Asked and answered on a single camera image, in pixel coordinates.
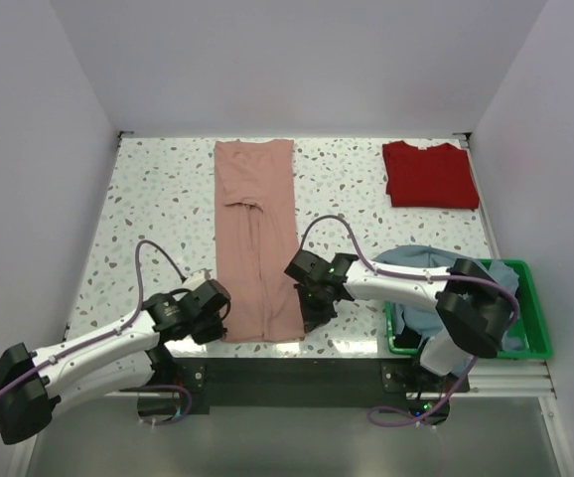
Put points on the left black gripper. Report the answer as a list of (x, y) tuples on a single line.
[(216, 331)]

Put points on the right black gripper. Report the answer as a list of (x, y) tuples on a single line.
[(312, 318)]

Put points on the pink t shirt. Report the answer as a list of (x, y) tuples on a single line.
[(256, 238)]

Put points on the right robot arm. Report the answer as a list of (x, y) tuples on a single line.
[(475, 310)]

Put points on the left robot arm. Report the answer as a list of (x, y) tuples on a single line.
[(130, 353)]

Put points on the black garment in bin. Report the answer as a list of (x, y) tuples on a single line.
[(407, 339)]

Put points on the blue grey t shirt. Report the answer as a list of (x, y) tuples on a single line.
[(422, 324)]

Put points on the folded red t shirt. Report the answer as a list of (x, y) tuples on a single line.
[(435, 177)]

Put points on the green plastic bin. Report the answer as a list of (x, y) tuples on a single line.
[(531, 324)]

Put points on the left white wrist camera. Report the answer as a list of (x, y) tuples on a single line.
[(195, 279)]

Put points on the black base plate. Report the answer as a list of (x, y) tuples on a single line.
[(396, 387)]

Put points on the aluminium frame rail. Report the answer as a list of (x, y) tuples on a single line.
[(526, 379)]

